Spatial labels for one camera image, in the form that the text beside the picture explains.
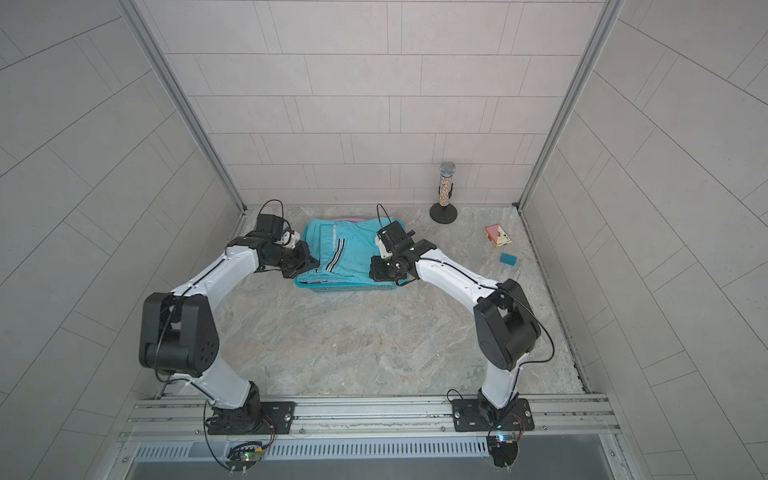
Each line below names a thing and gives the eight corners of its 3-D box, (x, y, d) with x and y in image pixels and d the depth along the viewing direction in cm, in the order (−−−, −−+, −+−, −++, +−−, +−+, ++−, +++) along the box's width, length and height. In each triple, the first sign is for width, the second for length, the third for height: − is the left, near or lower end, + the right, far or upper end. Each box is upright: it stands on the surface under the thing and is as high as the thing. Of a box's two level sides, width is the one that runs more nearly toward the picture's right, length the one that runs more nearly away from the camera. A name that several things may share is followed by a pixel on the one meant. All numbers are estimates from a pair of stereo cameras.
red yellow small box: (496, 248, 106) (497, 245, 104) (482, 231, 111) (483, 227, 110) (511, 243, 108) (512, 239, 106) (496, 226, 113) (498, 222, 111)
